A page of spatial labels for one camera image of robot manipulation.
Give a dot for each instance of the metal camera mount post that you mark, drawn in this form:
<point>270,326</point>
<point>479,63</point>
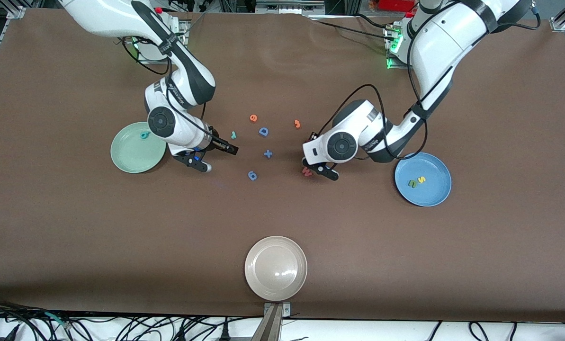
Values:
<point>269,327</point>

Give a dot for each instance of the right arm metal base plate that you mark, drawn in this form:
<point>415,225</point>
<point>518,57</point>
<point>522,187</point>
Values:
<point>184,27</point>

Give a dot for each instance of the black plug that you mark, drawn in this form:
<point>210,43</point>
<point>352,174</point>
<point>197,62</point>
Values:
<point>225,334</point>

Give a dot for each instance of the blue foam letter D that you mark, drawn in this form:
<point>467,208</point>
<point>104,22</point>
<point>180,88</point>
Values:
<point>263,131</point>

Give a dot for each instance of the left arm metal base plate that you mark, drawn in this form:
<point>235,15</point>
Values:
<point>396,67</point>

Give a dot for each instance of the red box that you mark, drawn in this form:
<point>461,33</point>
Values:
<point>396,4</point>

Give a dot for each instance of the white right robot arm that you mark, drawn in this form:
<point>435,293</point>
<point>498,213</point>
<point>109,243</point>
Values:
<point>107,14</point>

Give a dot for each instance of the blue plate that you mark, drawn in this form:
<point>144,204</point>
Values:
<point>429,194</point>

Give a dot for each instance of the aluminium frame bar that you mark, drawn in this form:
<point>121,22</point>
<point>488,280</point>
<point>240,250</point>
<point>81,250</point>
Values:
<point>287,7</point>

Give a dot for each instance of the blue foam letter g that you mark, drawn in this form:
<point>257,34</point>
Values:
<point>252,175</point>

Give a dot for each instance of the pale green plate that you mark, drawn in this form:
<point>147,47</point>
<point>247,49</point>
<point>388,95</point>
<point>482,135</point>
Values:
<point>130,154</point>

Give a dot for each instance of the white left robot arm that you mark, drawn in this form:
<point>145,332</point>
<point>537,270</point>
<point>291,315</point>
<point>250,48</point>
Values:
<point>443,42</point>

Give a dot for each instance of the beige plate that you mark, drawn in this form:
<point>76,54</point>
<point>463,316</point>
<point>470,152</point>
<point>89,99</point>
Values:
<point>275,268</point>

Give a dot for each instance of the brown table mat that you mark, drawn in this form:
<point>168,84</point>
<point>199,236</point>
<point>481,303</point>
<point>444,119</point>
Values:
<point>358,237</point>

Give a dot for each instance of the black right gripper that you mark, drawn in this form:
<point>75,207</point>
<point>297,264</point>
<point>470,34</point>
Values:
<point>217,143</point>

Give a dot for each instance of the pink foam letter W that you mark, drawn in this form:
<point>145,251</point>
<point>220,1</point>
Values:
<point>306,172</point>

